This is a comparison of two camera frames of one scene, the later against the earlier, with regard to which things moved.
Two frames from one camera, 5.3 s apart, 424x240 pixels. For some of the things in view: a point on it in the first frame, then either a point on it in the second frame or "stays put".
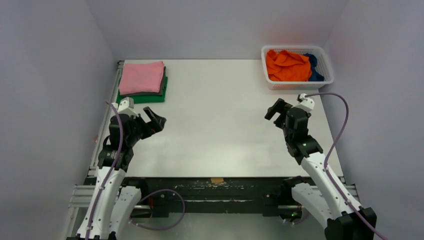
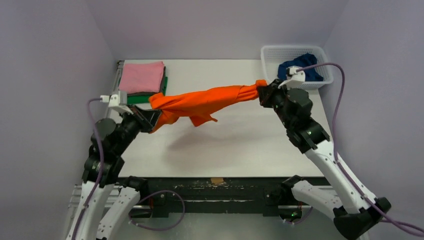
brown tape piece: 215,180 stays put
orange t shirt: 287,66 to 197,105
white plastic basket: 324,64 stays put
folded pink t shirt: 145,77 stays put
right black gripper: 283,112 to 269,96
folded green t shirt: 139,99 stays put
